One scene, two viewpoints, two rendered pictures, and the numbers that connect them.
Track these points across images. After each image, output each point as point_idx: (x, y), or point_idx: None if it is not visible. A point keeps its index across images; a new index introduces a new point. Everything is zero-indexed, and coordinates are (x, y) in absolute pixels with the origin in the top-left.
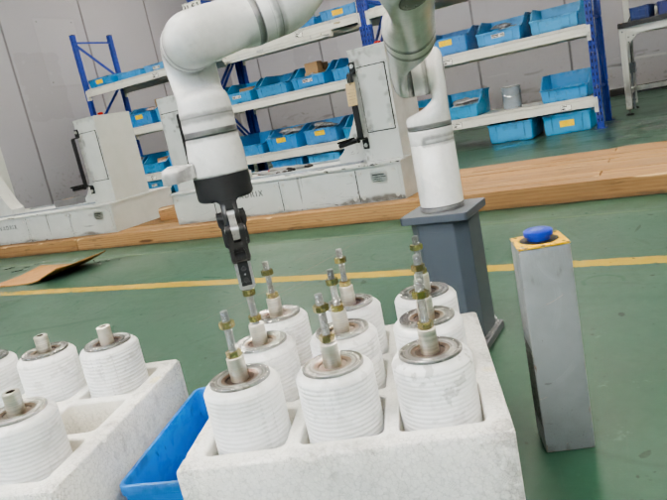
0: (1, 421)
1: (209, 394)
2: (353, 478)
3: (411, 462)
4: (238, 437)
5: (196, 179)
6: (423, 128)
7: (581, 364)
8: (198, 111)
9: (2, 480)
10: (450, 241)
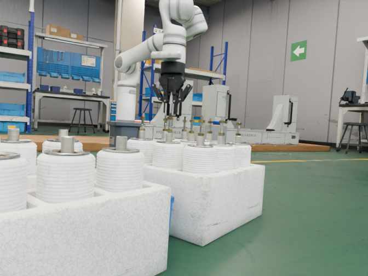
0: (128, 150)
1: (202, 148)
2: (242, 181)
3: (251, 175)
4: (212, 166)
5: (174, 61)
6: (131, 86)
7: None
8: (184, 34)
9: (130, 188)
10: (134, 134)
